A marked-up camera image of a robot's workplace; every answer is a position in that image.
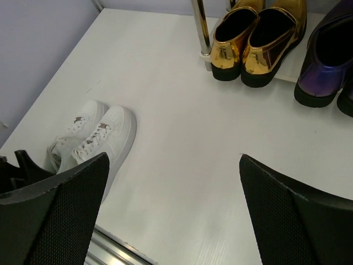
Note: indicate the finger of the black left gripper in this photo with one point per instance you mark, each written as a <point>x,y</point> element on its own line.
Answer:
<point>29,172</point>

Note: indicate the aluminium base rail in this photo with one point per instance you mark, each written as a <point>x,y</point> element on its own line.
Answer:
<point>105,248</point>

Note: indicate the purple loafer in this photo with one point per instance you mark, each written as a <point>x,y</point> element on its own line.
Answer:
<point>344,101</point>
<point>327,66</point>

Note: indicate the white sneaker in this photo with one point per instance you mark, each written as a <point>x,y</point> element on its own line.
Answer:
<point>114,135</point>
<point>82,125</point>

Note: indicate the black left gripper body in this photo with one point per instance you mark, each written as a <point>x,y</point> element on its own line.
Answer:
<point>12,177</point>

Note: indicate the gold loafer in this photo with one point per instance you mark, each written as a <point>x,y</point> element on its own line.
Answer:
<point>230,37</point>
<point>280,28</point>

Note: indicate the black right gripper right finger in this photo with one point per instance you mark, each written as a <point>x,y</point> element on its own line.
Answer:
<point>293,222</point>

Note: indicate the white two-tier shoe shelf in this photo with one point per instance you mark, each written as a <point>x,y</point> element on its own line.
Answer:
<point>290,66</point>

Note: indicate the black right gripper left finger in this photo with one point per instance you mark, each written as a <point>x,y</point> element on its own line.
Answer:
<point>52,221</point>

